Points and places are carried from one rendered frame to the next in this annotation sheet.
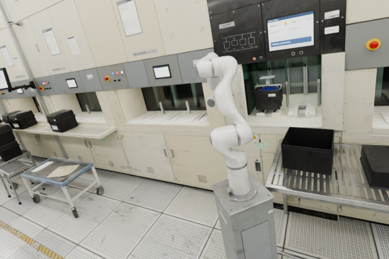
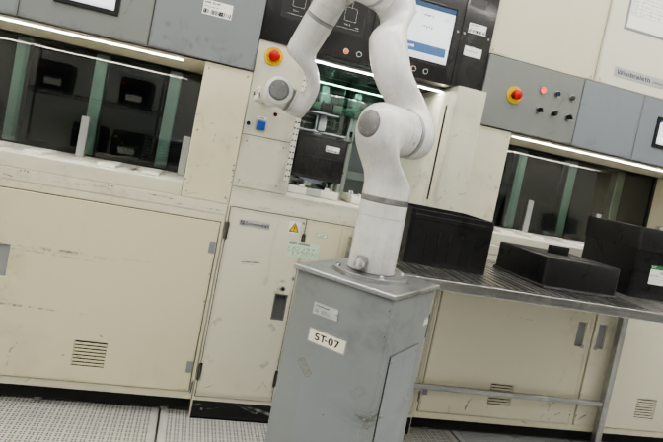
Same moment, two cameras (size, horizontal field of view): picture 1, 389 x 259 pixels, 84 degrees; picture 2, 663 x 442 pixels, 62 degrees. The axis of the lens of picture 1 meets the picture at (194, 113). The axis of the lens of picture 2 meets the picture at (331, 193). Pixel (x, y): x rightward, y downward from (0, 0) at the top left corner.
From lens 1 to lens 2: 112 cm
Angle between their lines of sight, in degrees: 48
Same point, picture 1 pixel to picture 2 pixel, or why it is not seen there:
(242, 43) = not seen: hidden behind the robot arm
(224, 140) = (405, 124)
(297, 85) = not seen: hidden behind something
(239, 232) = (388, 358)
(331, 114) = (450, 192)
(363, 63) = (499, 119)
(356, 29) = (500, 64)
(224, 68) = not seen: outside the picture
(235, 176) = (391, 223)
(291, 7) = not seen: outside the picture
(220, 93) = (397, 36)
